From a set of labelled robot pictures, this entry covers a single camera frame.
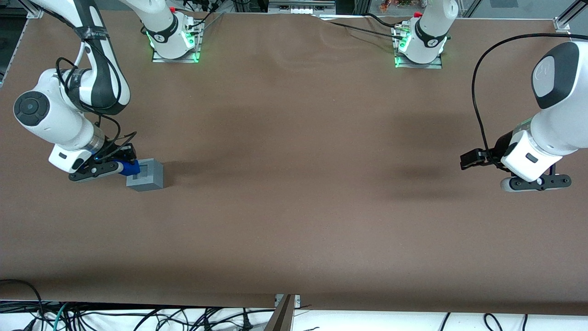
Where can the aluminium corner profile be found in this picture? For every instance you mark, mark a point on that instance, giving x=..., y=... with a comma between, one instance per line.
x=567, y=16

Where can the blue plastic part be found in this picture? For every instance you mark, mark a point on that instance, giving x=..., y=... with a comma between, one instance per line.
x=131, y=168

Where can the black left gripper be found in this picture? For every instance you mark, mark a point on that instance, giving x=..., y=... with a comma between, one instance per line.
x=502, y=146

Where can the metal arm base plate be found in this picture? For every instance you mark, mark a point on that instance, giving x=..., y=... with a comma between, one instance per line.
x=418, y=65
x=174, y=59

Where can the aluminium profile beam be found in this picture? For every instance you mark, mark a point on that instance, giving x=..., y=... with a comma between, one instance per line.
x=280, y=317

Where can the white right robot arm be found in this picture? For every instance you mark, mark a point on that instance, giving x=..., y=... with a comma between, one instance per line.
x=50, y=115

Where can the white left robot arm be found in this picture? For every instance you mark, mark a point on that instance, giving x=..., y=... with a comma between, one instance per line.
x=565, y=115

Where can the aluminium frame rail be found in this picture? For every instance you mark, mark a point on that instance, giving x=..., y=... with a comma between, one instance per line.
x=301, y=6

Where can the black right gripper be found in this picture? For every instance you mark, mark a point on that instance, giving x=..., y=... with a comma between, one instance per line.
x=115, y=151

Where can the gray square base block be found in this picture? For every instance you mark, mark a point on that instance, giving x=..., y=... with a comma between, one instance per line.
x=151, y=181

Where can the brown table cover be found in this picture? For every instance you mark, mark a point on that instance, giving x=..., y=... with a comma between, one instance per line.
x=294, y=184

